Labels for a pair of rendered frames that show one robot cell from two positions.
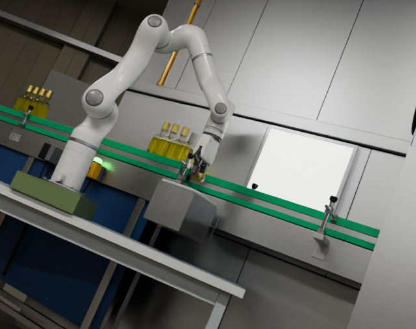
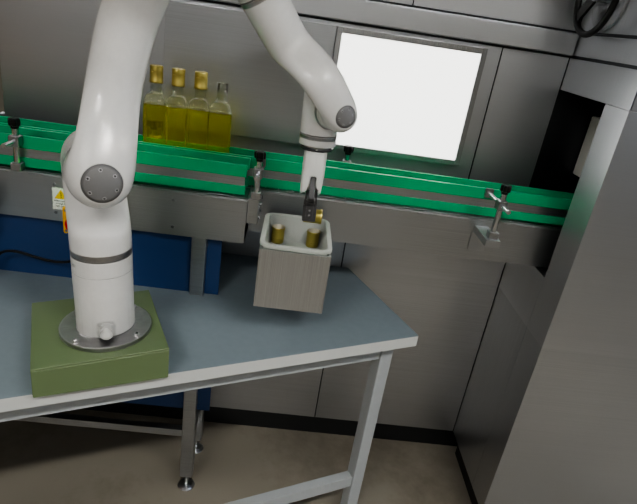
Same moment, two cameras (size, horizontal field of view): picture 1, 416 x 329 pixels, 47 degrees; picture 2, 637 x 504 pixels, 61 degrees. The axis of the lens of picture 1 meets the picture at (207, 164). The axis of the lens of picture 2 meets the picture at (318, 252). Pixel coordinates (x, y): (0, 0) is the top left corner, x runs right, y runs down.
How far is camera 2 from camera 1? 1.31 m
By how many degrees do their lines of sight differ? 48
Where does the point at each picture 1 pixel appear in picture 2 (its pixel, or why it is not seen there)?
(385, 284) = (587, 293)
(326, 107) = not seen: outside the picture
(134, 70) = (139, 74)
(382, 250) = (585, 258)
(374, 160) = (507, 66)
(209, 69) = (292, 23)
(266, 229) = (399, 227)
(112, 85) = (119, 134)
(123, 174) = (142, 206)
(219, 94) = (339, 91)
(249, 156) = not seen: hidden behind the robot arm
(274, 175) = (365, 117)
